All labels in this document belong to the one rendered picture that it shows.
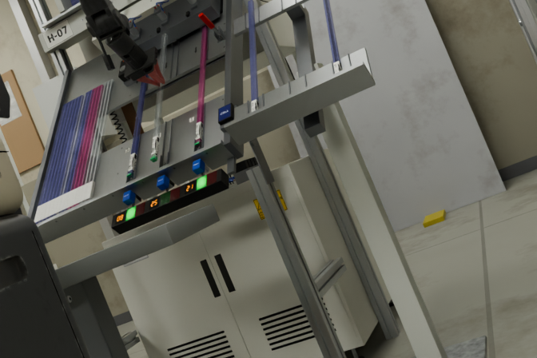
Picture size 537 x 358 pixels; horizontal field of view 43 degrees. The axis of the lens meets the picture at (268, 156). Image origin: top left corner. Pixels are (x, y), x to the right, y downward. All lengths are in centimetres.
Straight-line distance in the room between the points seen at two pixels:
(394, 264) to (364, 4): 294
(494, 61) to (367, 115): 88
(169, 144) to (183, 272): 50
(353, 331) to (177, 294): 56
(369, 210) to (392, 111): 263
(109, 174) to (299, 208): 54
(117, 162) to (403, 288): 84
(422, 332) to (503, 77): 302
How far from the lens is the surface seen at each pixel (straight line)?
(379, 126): 431
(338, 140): 170
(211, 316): 216
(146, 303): 226
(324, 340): 173
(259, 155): 167
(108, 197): 185
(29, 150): 566
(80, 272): 135
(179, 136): 183
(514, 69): 461
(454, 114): 425
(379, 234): 171
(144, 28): 222
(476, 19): 462
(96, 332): 148
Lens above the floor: 60
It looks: 2 degrees up
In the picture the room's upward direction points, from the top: 23 degrees counter-clockwise
